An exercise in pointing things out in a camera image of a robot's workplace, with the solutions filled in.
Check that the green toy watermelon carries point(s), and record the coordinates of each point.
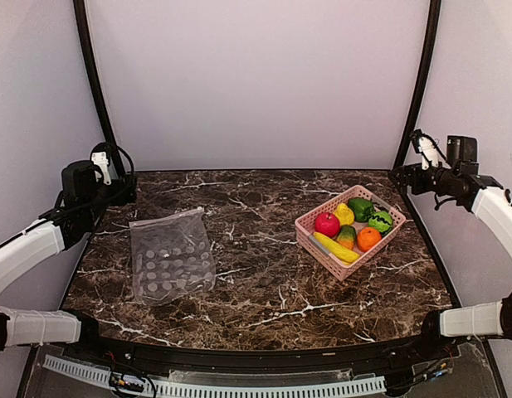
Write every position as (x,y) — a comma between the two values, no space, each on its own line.
(381,221)

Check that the black frame post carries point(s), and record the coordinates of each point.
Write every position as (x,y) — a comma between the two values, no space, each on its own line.
(86,45)
(424,66)

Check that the red toy apple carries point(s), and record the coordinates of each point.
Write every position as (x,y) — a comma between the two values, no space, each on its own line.
(327,224)

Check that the green toy pepper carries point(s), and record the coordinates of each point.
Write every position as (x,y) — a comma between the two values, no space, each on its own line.
(362,209)

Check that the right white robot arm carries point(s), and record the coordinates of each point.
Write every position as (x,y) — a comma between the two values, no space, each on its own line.
(491,204)

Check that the left black frame post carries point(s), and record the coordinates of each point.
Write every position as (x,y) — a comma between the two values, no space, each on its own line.
(86,45)

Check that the yellow toy pepper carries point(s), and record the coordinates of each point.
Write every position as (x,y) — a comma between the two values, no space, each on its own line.
(344,214)

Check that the white slotted cable duct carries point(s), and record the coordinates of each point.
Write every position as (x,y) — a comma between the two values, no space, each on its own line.
(202,384)

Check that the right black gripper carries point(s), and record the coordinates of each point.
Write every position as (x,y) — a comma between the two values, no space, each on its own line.
(405,171)

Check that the toy orange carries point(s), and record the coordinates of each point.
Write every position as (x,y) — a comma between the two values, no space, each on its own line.
(367,238)

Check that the right black frame post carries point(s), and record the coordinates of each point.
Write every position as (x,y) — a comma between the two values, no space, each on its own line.
(424,66)

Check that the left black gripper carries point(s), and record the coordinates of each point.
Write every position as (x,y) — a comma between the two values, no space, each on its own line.
(122,198)

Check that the clear zip top bag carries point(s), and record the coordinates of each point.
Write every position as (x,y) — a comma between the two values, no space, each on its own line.
(172,258)

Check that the yellow toy banana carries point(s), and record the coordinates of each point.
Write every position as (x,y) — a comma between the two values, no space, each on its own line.
(344,254)

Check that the black front rail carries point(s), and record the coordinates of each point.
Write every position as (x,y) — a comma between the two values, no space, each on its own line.
(392,358)

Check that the green orange toy mango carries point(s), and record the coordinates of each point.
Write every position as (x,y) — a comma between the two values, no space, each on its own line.
(346,237)

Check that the pink plastic basket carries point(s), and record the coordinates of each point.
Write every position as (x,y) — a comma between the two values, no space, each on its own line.
(305,228)

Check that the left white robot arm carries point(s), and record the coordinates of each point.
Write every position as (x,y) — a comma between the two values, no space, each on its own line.
(53,232)

